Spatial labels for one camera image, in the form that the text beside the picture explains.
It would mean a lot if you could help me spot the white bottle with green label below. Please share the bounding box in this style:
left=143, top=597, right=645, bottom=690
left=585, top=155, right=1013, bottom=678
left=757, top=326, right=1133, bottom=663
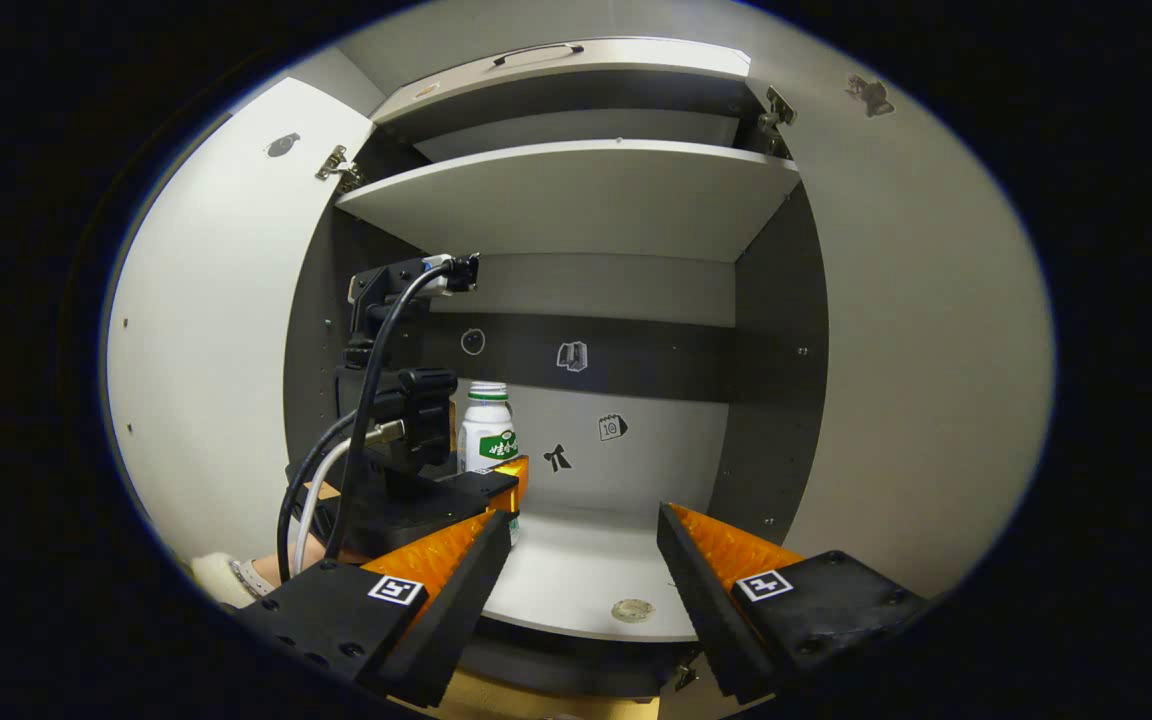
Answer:
left=456, top=380, right=520, bottom=549

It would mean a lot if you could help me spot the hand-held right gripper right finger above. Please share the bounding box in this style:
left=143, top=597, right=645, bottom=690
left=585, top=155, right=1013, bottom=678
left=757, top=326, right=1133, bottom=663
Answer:
left=656, top=503, right=937, bottom=706

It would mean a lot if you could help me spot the white cabinet shelf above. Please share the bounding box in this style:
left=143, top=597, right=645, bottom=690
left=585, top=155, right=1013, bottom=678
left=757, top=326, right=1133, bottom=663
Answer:
left=334, top=138, right=802, bottom=264

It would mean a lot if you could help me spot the white and grey cabinet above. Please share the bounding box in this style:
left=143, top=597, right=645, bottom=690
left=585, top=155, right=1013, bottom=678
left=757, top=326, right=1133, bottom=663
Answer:
left=281, top=35, right=832, bottom=701

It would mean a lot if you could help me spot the white cable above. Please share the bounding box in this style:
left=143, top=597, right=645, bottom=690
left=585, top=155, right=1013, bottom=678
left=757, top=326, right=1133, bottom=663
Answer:
left=294, top=440, right=352, bottom=576

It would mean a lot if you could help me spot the black drawer handle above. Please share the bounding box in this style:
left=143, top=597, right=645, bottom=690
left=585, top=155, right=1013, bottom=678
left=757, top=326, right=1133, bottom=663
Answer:
left=492, top=43, right=585, bottom=68

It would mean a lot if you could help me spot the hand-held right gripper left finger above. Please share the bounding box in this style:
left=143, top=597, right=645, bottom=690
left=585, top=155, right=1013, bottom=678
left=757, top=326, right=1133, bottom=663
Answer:
left=236, top=510, right=514, bottom=711

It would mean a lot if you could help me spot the white cabinet door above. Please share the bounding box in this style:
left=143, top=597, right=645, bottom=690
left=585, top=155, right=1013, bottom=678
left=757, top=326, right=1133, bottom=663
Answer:
left=741, top=50, right=1057, bottom=606
left=101, top=75, right=377, bottom=591

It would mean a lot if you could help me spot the thin black cable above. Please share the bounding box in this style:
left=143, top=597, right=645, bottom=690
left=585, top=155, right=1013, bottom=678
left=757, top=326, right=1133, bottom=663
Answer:
left=276, top=410, right=357, bottom=586

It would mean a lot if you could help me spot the thick black cable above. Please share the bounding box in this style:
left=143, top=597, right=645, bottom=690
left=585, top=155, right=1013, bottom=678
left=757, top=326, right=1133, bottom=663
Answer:
left=324, top=258, right=457, bottom=561

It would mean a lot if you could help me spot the beige cabinet drawer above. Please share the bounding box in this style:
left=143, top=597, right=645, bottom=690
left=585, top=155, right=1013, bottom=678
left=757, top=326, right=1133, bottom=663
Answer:
left=368, top=37, right=752, bottom=126

